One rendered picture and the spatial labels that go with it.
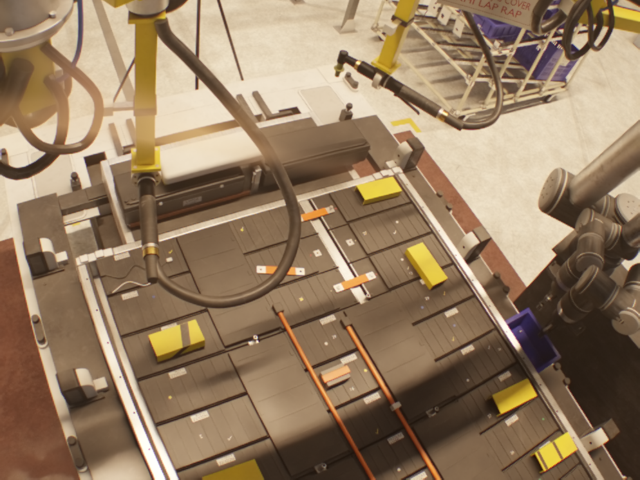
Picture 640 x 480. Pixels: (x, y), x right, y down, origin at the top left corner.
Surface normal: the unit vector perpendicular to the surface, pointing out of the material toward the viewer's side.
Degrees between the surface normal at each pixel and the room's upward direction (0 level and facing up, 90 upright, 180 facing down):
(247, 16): 0
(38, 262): 90
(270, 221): 0
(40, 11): 76
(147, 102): 90
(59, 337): 0
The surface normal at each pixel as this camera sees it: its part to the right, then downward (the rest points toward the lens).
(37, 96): 0.58, 0.72
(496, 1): -0.16, 0.76
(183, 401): 0.21, -0.59
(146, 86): 0.23, 0.80
